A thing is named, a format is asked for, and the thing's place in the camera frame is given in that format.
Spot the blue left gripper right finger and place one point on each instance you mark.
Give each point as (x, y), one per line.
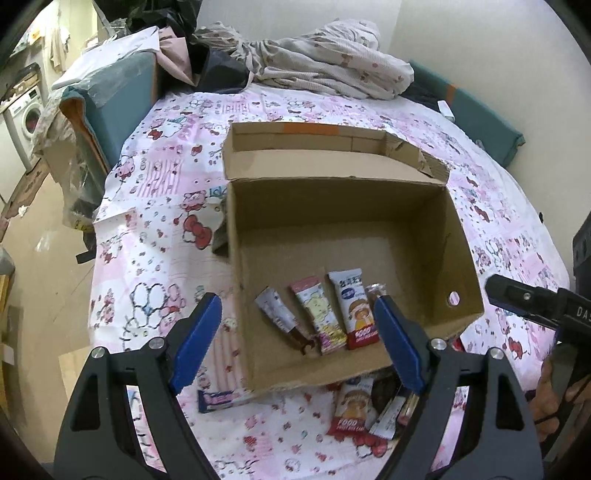
(406, 343)

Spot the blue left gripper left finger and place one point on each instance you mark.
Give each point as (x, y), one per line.
(189, 340)

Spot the dark clear-wrapped snack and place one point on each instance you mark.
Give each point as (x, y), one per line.
(386, 386)

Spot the brown clear-wrapped snack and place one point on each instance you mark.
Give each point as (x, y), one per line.
(374, 292)

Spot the grey purple snack packet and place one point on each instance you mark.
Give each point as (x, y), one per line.
(273, 307)

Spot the white yellow snack packet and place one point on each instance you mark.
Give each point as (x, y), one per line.
(208, 402)

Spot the right hand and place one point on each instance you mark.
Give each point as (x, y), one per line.
(545, 404)

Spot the white cartoon boy snack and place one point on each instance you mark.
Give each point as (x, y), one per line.
(355, 306)

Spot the blue white snack packet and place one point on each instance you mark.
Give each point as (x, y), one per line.
(385, 427)

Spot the pink cartoon bed sheet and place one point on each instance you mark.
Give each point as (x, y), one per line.
(155, 261)

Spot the pink cartoon snack packet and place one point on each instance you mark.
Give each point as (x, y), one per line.
(311, 294)

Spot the brown cardboard box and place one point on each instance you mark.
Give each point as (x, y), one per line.
(308, 199)

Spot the teal cushion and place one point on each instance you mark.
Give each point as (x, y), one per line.
(481, 123)

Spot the teal folded mattress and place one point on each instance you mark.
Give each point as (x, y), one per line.
(105, 107)

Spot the washing machine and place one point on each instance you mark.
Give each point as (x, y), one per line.
(22, 113)

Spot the crumpled floral blanket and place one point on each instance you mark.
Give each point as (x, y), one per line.
(341, 58)

